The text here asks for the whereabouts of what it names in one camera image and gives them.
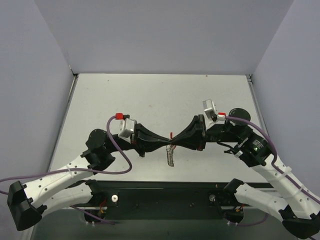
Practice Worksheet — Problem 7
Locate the red handled metal keyring holder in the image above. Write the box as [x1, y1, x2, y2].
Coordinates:
[165, 145, 176, 168]

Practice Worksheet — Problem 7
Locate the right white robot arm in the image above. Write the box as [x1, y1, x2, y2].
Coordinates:
[170, 108, 320, 240]

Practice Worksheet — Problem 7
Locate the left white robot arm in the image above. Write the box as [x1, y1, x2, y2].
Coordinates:
[6, 118, 171, 231]

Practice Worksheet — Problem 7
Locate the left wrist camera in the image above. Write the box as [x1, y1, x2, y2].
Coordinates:
[115, 113, 137, 139]

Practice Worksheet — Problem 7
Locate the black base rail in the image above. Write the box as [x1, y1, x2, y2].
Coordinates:
[76, 180, 241, 221]

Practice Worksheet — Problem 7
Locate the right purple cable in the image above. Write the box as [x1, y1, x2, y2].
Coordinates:
[224, 115, 320, 227]

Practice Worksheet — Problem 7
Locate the aluminium frame rail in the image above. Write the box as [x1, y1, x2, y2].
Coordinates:
[246, 73, 280, 171]

